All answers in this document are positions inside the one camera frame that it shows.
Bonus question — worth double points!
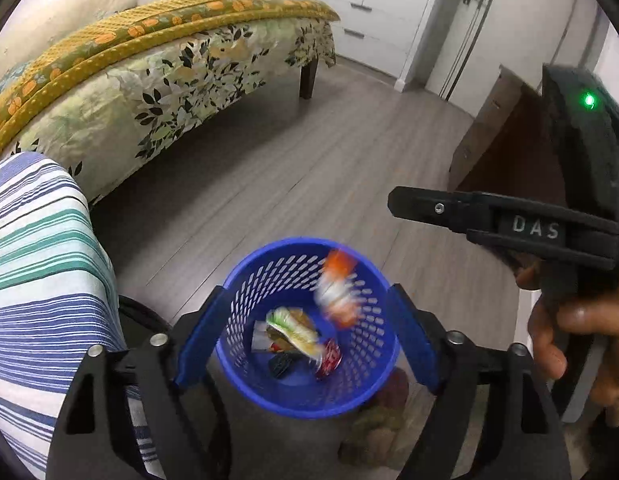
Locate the person's right hand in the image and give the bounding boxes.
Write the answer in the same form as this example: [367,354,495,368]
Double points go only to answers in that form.
[527,288,619,427]

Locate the striped blue green tablecloth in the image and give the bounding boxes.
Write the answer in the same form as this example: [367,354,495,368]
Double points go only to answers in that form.
[0,150,166,480]

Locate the brown wooden cabinet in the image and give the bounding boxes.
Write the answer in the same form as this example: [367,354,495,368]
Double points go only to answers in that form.
[447,66,565,206]

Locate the small black wrapper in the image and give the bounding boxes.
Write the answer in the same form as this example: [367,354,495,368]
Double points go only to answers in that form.
[268,353,295,379]

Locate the dark wooden bed leg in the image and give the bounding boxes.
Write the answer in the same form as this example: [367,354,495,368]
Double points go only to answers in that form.
[300,58,318,100]

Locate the white wardrobe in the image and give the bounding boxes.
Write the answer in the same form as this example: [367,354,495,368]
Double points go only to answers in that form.
[323,0,435,79]

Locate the blue plastic trash basket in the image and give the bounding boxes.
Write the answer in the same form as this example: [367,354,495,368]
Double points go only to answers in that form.
[216,237,399,418]

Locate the red snack packet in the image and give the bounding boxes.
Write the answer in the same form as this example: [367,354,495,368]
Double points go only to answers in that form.
[316,338,342,379]

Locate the yellow white snack wrapper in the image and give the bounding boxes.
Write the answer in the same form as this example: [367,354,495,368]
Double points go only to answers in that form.
[265,307,323,362]

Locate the orange white plastic bag bundle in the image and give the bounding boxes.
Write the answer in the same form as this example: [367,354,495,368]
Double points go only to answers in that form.
[314,249,360,330]

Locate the yellow floral quilt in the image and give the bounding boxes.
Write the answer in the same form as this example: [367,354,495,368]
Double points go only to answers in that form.
[0,0,340,155]

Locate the floral floor slippers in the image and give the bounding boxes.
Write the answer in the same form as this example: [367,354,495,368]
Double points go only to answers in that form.
[338,367,409,468]

